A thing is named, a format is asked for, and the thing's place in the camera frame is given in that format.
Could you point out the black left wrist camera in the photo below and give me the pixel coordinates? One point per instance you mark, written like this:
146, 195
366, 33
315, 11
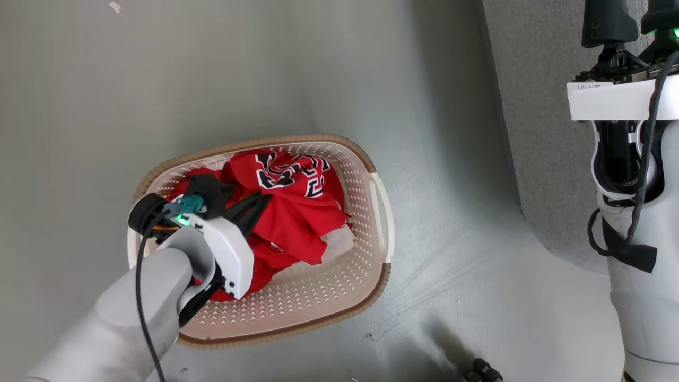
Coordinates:
144, 213

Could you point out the white clothing piece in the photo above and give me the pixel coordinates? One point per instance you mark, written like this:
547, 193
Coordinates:
339, 241

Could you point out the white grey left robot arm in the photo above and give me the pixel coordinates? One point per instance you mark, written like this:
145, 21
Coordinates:
106, 329

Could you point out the small white tape scrap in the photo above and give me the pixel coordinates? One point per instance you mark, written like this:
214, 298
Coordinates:
114, 7

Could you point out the beige perforated laundry basket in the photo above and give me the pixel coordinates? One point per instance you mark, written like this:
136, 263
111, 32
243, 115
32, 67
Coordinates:
318, 297

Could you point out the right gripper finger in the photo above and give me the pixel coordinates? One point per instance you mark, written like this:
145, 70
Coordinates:
607, 21
663, 16

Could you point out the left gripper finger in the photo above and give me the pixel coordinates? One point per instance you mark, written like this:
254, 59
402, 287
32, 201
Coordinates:
212, 193
252, 209

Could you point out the black ribbed round part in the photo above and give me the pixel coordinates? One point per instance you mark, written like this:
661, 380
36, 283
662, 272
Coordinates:
482, 371

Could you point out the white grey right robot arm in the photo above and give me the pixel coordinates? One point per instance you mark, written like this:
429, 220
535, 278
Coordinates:
647, 318

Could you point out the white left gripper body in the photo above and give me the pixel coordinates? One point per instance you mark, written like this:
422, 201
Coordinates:
233, 254

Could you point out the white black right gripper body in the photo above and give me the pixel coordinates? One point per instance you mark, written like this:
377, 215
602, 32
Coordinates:
610, 101

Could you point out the red basketball jersey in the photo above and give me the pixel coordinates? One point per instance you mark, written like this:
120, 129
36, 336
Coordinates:
297, 212

